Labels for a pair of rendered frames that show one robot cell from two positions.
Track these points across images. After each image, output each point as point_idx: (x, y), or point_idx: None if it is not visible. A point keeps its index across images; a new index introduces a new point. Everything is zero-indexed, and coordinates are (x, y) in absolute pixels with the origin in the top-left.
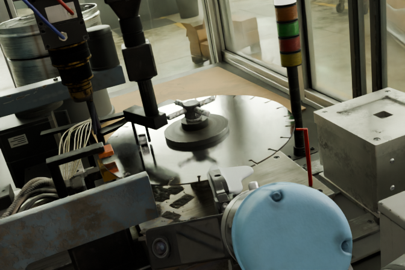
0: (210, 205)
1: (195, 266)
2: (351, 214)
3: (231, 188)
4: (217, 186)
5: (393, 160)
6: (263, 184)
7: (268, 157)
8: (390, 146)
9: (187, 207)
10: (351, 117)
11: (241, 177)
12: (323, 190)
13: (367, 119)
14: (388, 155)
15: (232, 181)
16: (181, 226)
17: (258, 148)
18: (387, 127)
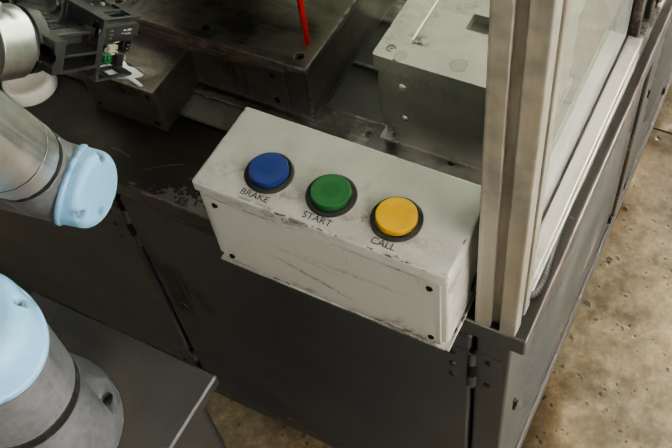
0: None
1: (139, 37)
2: (374, 112)
3: None
4: None
5: (403, 87)
6: (282, 3)
7: None
8: (395, 68)
9: None
10: None
11: None
12: (303, 60)
13: (455, 14)
14: (396, 77)
15: None
16: None
17: None
18: (440, 44)
